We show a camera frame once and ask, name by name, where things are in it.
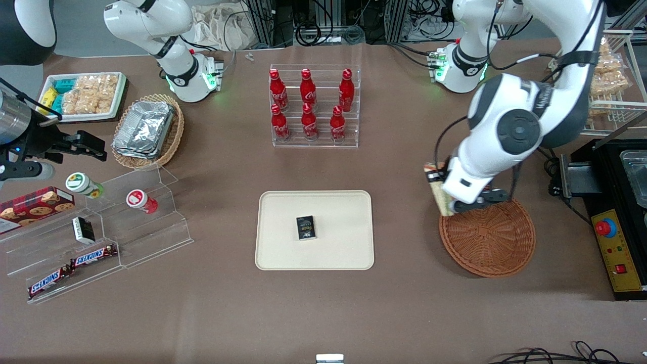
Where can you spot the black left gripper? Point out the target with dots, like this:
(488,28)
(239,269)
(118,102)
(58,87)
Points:
(435,176)

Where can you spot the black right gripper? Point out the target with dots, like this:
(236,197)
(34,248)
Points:
(36,141)

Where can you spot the triangular sandwich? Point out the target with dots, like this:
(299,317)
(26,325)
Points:
(438,194)

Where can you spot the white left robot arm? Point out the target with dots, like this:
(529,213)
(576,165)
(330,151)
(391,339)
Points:
(515,131)

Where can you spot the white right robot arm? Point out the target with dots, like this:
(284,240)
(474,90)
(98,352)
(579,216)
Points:
(182,76)

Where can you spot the white rectangular snack tray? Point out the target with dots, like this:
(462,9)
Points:
(76,117)

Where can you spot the brown round wicker basket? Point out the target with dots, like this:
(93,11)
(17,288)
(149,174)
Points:
(485,242)

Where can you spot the light oval wicker basket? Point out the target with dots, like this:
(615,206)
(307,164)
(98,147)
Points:
(174,136)

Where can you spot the beige plastic tray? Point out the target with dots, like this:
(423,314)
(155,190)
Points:
(343,242)

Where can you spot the green lidded drink cup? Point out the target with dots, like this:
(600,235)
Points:
(81,184)

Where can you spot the clear rice cracker bag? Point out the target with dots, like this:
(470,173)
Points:
(91,93)

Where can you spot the stacked aluminium foil containers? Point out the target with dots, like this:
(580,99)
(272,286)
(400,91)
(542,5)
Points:
(144,129)

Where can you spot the yellow snack box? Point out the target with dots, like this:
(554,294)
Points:
(48,97)

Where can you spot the teal snack box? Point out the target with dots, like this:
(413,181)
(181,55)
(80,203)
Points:
(64,86)

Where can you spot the red lidded drink cup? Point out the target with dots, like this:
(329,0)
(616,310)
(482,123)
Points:
(139,199)

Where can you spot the red plaid cookie box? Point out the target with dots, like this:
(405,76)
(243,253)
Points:
(38,206)

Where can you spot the small black white box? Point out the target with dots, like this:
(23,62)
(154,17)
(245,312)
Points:
(83,230)

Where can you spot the red cola bottle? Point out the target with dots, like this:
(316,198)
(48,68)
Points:
(309,125)
(308,91)
(337,127)
(279,126)
(346,93)
(278,93)

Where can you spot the snickers chocolate bar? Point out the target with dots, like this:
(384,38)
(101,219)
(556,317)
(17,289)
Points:
(48,282)
(93,256)

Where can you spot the clear acrylic step shelf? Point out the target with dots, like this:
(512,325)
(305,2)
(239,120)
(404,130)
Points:
(151,237)

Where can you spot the clear acrylic bottle rack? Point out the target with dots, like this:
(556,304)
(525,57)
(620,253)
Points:
(321,144)

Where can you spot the small black card box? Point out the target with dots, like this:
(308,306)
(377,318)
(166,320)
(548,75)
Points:
(306,228)

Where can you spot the clear cracker snack bag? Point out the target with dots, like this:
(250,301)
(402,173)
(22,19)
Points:
(609,64)
(605,48)
(609,85)
(600,108)

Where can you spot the beige cloth bag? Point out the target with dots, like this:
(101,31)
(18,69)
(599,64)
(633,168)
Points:
(222,28)

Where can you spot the yellow emergency stop control box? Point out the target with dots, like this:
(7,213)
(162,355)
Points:
(619,253)

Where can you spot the small silver box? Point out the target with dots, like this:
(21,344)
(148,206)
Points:
(329,359)

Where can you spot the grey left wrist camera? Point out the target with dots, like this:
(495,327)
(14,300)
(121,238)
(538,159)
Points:
(495,196)

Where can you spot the aluminium extrusion frame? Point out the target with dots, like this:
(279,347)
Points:
(397,20)
(270,20)

